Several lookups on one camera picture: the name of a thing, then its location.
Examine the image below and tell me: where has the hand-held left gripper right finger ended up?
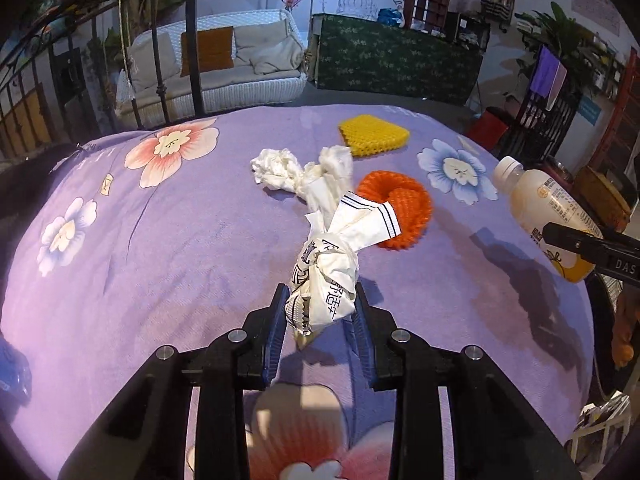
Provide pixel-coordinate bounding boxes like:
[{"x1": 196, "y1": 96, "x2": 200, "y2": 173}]
[{"x1": 352, "y1": 282, "x2": 583, "y2": 480}]

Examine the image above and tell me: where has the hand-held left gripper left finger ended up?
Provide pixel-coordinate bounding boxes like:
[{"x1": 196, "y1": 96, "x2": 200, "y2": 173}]
[{"x1": 57, "y1": 282, "x2": 291, "y2": 480}]

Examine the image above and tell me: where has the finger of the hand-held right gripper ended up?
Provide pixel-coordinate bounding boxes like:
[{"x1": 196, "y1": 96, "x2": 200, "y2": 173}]
[{"x1": 542, "y1": 222, "x2": 640, "y2": 291}]

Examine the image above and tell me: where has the white printed paper wrapper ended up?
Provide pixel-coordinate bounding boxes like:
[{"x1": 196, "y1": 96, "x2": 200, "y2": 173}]
[{"x1": 285, "y1": 191, "x2": 403, "y2": 351}]

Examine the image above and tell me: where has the yellow drink bottle white cap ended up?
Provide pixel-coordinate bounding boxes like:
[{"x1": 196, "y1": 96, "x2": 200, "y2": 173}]
[{"x1": 492, "y1": 156, "x2": 608, "y2": 283}]

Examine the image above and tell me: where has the person's right hand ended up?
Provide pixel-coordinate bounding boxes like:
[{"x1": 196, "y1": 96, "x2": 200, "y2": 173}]
[{"x1": 611, "y1": 287, "x2": 640, "y2": 368}]

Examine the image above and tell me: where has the brown wicker basket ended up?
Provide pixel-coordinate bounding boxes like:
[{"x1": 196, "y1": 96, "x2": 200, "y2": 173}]
[{"x1": 572, "y1": 165, "x2": 632, "y2": 233}]

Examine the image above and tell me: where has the purple floral blanket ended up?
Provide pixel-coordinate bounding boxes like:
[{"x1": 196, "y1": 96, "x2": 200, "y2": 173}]
[{"x1": 0, "y1": 104, "x2": 596, "y2": 480}]

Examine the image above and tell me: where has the orange foam fruit net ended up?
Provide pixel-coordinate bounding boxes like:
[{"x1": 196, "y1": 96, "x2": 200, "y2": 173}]
[{"x1": 356, "y1": 171, "x2": 433, "y2": 251}]

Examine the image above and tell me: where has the red ladder shelf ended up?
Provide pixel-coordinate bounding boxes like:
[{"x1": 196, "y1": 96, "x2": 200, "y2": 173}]
[{"x1": 585, "y1": 50, "x2": 640, "y2": 196}]

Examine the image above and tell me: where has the black metal rack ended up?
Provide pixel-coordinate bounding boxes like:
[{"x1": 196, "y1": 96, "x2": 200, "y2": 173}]
[{"x1": 505, "y1": 45, "x2": 586, "y2": 161}]

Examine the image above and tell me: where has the white crumpled tissue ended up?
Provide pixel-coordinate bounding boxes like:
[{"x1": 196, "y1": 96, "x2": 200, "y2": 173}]
[
  {"x1": 300, "y1": 145, "x2": 353, "y2": 216},
  {"x1": 250, "y1": 147, "x2": 306, "y2": 193}
]

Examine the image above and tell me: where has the red bin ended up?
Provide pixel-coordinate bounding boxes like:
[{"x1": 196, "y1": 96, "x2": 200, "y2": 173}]
[{"x1": 467, "y1": 106, "x2": 516, "y2": 146}]

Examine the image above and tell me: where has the white metal rack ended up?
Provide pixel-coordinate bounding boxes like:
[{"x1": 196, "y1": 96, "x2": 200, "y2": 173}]
[{"x1": 567, "y1": 392, "x2": 633, "y2": 466}]

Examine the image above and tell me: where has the purple towel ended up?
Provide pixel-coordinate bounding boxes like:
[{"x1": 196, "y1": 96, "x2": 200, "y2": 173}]
[{"x1": 529, "y1": 46, "x2": 568, "y2": 111}]

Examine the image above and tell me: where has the yellow foam fruit net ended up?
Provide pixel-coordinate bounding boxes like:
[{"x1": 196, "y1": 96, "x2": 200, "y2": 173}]
[{"x1": 339, "y1": 115, "x2": 411, "y2": 157}]

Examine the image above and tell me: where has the green potted plant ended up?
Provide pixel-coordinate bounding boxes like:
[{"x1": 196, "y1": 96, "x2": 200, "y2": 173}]
[{"x1": 517, "y1": 2, "x2": 621, "y2": 101}]

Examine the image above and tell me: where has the white wicker sofa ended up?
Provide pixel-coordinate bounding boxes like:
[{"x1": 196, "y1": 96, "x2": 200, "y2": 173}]
[{"x1": 116, "y1": 8, "x2": 308, "y2": 113}]

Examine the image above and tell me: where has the black display box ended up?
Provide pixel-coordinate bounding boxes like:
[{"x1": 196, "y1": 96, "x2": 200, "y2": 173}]
[{"x1": 445, "y1": 10, "x2": 491, "y2": 51}]

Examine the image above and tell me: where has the clear water bottle blue label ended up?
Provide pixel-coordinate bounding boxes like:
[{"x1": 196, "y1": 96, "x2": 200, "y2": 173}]
[{"x1": 0, "y1": 335, "x2": 33, "y2": 403}]

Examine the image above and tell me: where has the beige cushion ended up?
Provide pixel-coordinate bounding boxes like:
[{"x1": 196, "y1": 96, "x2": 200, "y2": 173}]
[
  {"x1": 127, "y1": 32, "x2": 181, "y2": 92},
  {"x1": 232, "y1": 22, "x2": 305, "y2": 75}
]

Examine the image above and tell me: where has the green patterned counter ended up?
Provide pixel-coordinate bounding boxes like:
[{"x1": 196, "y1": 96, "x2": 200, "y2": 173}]
[{"x1": 307, "y1": 14, "x2": 483, "y2": 106}]

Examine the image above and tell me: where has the orange cushion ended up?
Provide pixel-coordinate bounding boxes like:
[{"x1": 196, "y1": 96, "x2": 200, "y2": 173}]
[{"x1": 180, "y1": 26, "x2": 236, "y2": 78}]

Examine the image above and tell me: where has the blue bag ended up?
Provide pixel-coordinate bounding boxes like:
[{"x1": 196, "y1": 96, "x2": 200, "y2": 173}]
[{"x1": 376, "y1": 7, "x2": 407, "y2": 27}]

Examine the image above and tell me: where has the wall shelf with bottles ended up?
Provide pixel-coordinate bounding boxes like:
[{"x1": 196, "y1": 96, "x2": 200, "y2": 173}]
[{"x1": 480, "y1": 0, "x2": 516, "y2": 26}]

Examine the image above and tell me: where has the black iron bed frame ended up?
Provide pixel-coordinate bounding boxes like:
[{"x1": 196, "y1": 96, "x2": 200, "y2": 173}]
[{"x1": 0, "y1": 0, "x2": 221, "y2": 161}]

